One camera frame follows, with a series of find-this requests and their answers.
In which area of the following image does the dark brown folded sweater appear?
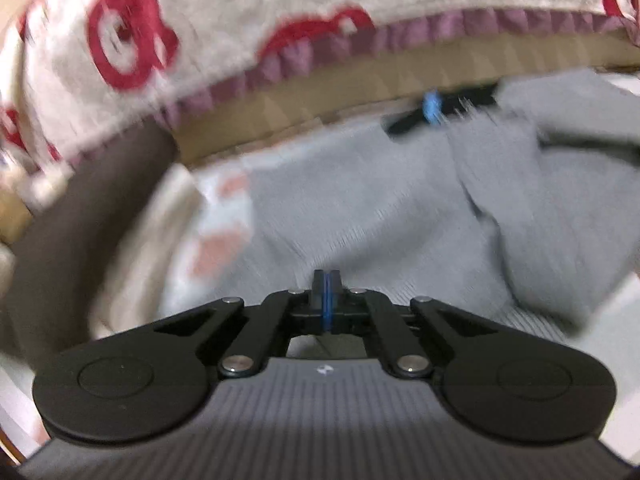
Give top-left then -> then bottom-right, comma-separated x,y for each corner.
0,120 -> 181,361

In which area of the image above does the checkered rug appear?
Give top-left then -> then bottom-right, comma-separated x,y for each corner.
0,160 -> 640,466

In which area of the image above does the white quilt with red bears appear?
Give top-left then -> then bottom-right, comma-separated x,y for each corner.
0,0 -> 640,181

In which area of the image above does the beige bed base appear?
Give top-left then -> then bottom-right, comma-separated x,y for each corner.
170,30 -> 640,166

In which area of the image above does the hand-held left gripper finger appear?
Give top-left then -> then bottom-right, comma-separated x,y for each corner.
326,269 -> 501,378
152,269 -> 327,379

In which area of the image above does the grey sweater with black cat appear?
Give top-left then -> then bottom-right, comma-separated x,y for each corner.
160,67 -> 640,361

